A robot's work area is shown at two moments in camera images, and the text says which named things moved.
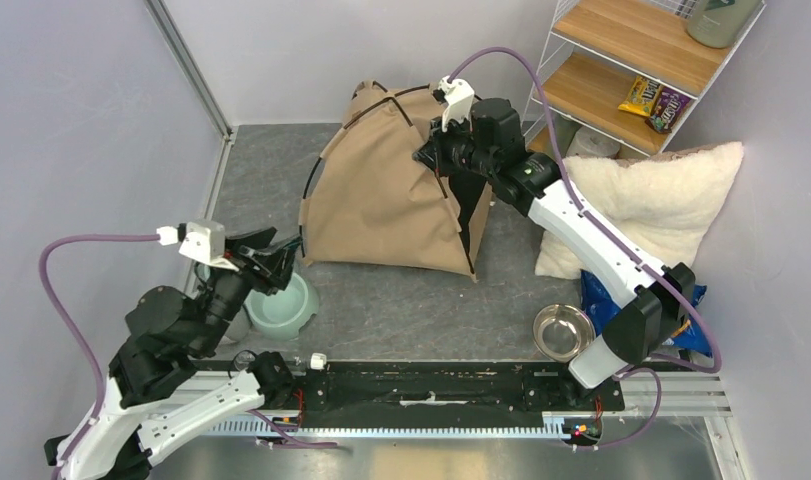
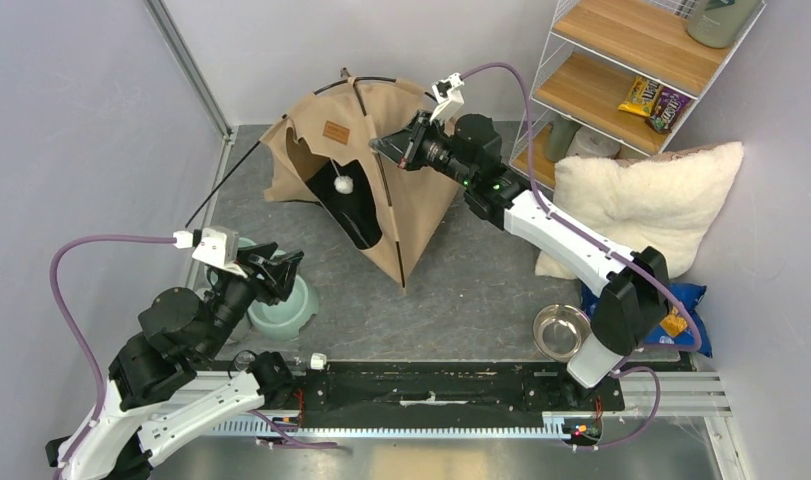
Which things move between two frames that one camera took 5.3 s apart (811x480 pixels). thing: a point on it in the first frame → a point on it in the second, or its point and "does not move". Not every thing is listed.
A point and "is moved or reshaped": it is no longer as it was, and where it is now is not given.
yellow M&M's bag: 642,96 does not move
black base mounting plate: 538,387 does not move
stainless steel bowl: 560,329 does not move
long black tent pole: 390,101 → 388,197
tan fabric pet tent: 372,202 is moved or reshaped
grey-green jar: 719,23 does not move
